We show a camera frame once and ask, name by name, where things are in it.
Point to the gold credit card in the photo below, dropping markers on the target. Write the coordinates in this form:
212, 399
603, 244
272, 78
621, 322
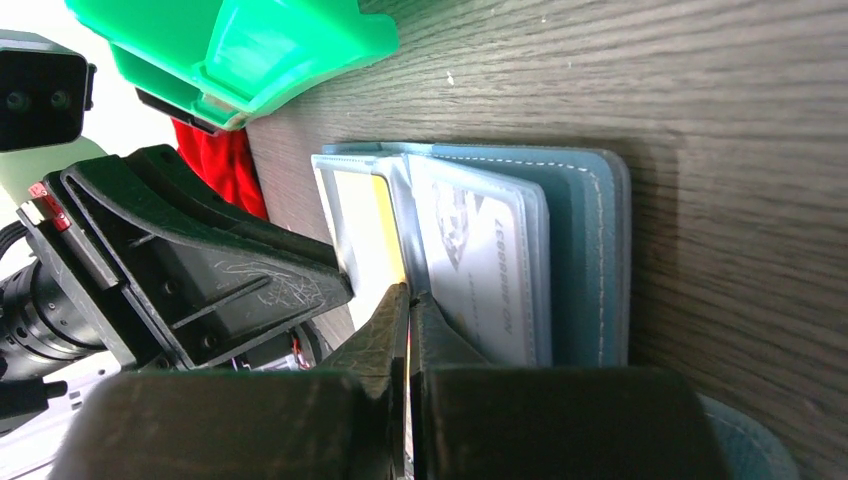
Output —
366, 238

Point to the blue card holder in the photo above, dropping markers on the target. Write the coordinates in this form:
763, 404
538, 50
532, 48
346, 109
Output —
576, 216

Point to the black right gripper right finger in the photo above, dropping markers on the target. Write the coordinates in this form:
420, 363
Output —
472, 419

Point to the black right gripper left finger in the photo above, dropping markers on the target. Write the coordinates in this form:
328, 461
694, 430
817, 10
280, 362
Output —
343, 419

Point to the green bin with gold cards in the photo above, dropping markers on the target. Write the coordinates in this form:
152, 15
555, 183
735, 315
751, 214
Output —
230, 62

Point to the red cloth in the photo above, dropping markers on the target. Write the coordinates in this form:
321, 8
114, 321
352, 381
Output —
225, 163

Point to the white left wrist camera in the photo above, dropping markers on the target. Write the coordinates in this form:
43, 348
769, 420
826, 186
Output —
46, 90

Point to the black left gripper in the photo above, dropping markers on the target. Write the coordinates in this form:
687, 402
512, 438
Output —
138, 257

